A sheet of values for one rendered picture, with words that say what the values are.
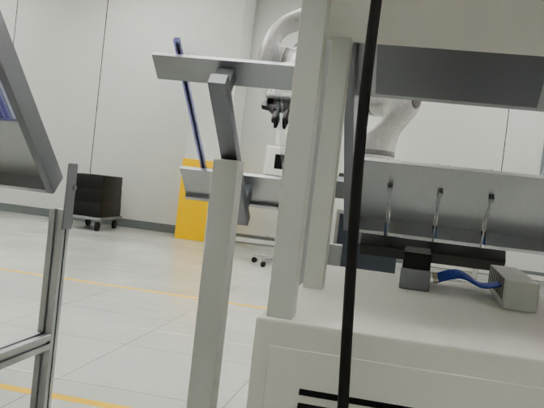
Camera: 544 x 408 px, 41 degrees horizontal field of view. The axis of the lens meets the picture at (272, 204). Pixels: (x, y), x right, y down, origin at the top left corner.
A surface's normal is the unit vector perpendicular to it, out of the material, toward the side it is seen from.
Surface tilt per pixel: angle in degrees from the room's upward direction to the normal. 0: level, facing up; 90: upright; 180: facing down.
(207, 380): 90
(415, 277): 90
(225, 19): 90
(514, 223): 137
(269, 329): 90
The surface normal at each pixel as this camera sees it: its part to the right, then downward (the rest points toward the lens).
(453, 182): -0.22, 0.74
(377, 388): -0.20, 0.01
